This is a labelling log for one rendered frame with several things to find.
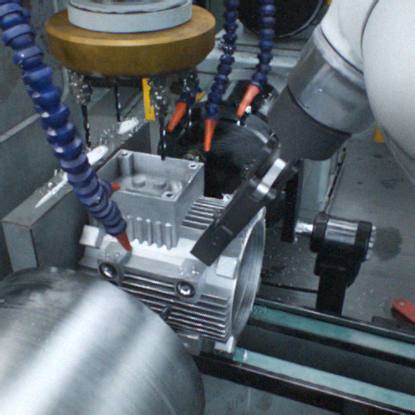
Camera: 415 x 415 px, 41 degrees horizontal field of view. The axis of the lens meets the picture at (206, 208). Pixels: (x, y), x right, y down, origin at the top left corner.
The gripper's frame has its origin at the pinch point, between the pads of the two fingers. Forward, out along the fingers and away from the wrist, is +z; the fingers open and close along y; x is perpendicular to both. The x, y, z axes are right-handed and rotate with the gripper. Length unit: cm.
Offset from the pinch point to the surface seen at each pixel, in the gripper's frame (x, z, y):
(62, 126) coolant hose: -15.5, -13.8, 16.2
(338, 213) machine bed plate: 23, 23, -60
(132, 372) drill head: -0.3, -1.8, 21.9
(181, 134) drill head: -12.5, 8.8, -26.7
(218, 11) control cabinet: -66, 97, -305
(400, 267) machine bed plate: 35, 16, -45
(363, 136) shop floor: 56, 97, -279
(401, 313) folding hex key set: 35.7, 14.1, -29.6
